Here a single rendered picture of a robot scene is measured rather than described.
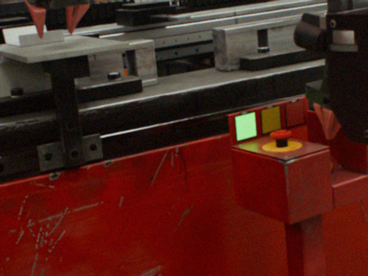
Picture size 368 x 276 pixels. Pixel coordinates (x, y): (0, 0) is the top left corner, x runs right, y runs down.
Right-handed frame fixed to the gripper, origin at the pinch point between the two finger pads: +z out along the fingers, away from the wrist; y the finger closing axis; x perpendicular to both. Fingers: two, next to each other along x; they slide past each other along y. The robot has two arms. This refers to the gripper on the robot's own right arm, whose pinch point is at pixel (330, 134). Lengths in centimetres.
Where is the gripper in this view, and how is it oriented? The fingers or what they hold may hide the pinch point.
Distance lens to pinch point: 141.1
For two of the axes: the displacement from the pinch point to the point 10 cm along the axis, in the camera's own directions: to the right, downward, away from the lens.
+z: -0.4, 8.9, 4.5
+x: -8.3, 2.2, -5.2
